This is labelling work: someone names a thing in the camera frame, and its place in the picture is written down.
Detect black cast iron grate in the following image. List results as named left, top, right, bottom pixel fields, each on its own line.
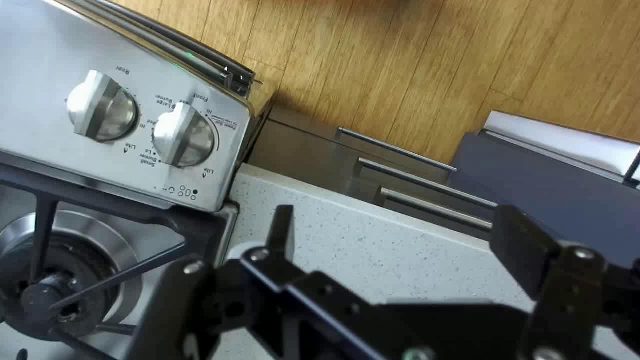
left=0, top=162, right=226, bottom=360

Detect round gas burner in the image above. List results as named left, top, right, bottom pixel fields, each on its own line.
left=0, top=207, right=145, bottom=347

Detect dark blue-grey panel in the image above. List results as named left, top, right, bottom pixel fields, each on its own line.
left=449, top=129, right=640, bottom=269

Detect silver drawer handle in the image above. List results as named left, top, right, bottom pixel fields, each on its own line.
left=356, top=155, right=500, bottom=209
left=333, top=126, right=459, bottom=173
left=378, top=185, right=496, bottom=234

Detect stainless steel gas range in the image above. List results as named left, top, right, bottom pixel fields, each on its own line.
left=0, top=0, right=276, bottom=360

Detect silver range knob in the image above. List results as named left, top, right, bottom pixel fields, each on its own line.
left=64, top=67, right=141, bottom=144
left=152, top=100, right=220, bottom=169

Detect dark grey drawer cabinet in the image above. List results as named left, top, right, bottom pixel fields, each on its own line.
left=244, top=102, right=500, bottom=243

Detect silver oven door handle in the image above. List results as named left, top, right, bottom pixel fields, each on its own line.
left=66, top=0, right=259, bottom=95

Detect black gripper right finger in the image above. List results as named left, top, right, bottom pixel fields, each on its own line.
left=490, top=202, right=640, bottom=360

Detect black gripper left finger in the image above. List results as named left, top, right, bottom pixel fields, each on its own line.
left=125, top=204, right=401, bottom=360

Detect silver metal bar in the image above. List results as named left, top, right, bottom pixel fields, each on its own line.
left=482, top=109, right=640, bottom=185

